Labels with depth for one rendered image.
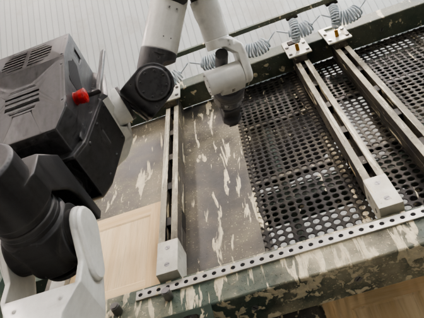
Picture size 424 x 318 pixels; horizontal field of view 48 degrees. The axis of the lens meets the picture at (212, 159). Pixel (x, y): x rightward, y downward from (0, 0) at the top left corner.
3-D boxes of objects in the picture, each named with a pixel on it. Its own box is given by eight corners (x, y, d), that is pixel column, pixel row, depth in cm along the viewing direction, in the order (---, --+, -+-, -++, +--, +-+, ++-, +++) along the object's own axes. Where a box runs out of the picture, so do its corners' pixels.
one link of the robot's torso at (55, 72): (86, 99, 84) (98, 12, 110) (-78, 158, 88) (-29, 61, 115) (153, 202, 104) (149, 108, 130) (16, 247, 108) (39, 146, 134)
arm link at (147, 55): (141, 40, 108) (129, 99, 108) (180, 50, 109) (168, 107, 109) (140, 50, 119) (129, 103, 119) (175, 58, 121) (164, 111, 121)
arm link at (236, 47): (256, 81, 122) (240, 29, 119) (224, 93, 122) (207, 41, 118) (249, 80, 129) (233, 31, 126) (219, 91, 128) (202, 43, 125)
